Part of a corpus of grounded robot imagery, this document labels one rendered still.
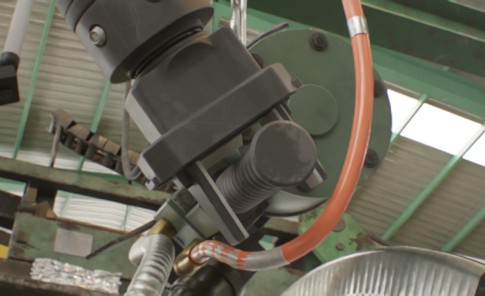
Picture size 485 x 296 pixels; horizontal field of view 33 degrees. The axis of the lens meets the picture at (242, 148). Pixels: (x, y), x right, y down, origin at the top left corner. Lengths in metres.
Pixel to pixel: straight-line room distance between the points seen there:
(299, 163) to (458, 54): 3.52
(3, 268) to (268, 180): 1.17
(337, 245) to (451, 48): 2.25
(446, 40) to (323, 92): 3.26
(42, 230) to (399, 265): 1.08
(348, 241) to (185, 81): 1.36
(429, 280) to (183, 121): 0.24
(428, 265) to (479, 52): 3.40
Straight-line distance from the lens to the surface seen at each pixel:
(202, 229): 0.65
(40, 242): 1.65
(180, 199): 0.64
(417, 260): 0.67
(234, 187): 0.55
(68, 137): 1.86
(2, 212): 1.77
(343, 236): 1.87
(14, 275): 1.61
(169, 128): 0.52
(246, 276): 0.79
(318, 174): 0.56
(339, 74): 0.69
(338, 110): 0.68
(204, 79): 0.54
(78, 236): 1.67
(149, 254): 0.52
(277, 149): 0.49
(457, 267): 0.62
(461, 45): 3.97
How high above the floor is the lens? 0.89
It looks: 41 degrees up
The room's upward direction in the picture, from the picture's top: straight up
